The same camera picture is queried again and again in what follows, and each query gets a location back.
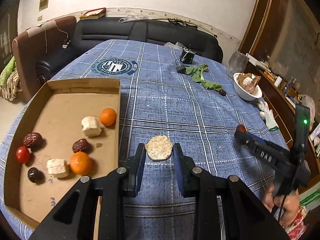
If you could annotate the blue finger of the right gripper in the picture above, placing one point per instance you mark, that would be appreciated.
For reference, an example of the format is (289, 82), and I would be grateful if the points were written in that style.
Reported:
(251, 141)

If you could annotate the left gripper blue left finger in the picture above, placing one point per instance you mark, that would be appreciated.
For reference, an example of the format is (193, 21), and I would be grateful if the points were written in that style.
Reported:
(134, 172)

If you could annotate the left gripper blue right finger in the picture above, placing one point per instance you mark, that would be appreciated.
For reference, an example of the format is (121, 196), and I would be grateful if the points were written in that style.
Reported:
(187, 173)

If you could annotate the smooth red date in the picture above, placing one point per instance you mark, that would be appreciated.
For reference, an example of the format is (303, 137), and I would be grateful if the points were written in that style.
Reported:
(241, 128)

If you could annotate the round beige sugarcane piece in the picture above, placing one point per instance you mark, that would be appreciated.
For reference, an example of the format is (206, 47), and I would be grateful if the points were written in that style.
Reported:
(159, 148)

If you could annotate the orange tangerine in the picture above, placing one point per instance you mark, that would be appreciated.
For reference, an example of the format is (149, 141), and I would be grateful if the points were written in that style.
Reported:
(108, 117)
(80, 163)

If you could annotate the red date pair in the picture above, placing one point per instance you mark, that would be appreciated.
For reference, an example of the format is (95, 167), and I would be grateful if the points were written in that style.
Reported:
(32, 140)
(81, 145)

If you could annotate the beige sugarcane chunk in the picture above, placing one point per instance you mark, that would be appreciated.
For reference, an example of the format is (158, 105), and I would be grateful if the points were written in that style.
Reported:
(90, 126)
(58, 168)

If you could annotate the dark avocado-like fruit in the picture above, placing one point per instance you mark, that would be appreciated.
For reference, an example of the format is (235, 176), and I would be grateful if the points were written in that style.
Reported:
(34, 175)

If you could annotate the red tomato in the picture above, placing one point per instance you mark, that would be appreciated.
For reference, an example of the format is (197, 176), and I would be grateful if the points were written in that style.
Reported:
(22, 154)

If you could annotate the right bare hand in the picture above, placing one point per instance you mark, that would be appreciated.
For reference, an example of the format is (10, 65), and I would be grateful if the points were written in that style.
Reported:
(289, 203)

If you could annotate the white work glove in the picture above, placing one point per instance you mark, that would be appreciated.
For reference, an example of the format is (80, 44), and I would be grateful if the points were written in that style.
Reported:
(267, 115)

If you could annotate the white bowl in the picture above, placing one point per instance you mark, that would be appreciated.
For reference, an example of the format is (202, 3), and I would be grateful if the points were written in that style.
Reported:
(245, 95)

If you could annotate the small dark date near greens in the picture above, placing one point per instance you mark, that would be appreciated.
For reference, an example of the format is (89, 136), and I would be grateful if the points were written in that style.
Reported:
(222, 92)

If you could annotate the brown paper bag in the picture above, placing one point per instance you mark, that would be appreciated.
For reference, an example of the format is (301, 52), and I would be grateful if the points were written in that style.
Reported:
(248, 81)

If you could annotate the blue plaid tablecloth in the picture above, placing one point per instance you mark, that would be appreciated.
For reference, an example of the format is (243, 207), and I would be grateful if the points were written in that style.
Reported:
(157, 100)

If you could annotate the cardboard box tray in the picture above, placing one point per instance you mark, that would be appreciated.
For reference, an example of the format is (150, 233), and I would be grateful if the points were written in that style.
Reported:
(55, 112)

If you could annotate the green leafy vegetable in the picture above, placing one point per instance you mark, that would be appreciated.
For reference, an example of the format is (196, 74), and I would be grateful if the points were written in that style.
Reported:
(197, 75)

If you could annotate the small black adapter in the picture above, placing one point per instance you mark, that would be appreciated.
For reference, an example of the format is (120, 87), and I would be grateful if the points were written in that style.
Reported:
(181, 69)

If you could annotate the black electronic device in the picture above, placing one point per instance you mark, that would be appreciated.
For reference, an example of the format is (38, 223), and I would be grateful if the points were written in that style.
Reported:
(187, 55)

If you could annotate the black leather sofa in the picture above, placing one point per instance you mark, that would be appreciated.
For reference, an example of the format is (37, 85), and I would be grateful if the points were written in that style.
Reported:
(88, 33)

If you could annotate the green patterned cushion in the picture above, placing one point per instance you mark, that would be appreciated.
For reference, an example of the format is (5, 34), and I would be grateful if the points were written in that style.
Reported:
(10, 81)

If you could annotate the brown armchair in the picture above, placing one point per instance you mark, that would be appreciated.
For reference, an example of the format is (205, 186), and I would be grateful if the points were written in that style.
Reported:
(35, 43)

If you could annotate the red gift box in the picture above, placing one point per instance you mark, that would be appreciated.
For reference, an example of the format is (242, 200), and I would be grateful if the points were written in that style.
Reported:
(93, 14)

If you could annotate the small wall plaque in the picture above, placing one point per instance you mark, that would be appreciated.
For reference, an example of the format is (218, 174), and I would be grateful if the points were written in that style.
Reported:
(43, 4)

